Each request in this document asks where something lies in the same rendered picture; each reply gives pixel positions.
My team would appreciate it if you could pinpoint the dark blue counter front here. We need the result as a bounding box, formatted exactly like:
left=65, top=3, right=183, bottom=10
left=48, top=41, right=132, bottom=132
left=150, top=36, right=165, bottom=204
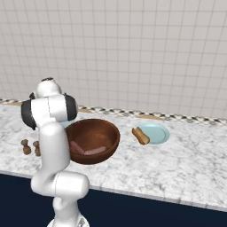
left=0, top=173, right=227, bottom=227

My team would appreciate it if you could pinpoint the pink sausage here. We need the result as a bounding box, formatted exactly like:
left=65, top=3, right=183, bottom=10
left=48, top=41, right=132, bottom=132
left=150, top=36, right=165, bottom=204
left=83, top=145, right=107, bottom=156
left=69, top=140, right=86, bottom=156

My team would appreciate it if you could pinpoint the brown pepper shaker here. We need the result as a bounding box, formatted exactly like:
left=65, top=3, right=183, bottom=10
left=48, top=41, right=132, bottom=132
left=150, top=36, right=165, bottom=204
left=32, top=140, right=42, bottom=158
left=20, top=138, right=32, bottom=156

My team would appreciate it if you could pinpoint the brown wooden bowl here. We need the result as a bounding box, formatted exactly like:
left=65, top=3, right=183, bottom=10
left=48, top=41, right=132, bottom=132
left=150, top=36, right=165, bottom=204
left=64, top=118, right=121, bottom=166

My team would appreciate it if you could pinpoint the light blue plate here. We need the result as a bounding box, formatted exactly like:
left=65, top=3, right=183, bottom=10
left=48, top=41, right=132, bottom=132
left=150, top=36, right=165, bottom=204
left=60, top=116, right=80, bottom=129
left=137, top=121, right=171, bottom=145

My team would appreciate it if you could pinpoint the tan hot dog bun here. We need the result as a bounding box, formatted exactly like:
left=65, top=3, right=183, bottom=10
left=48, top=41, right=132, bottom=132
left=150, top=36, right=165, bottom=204
left=131, top=126, right=151, bottom=146

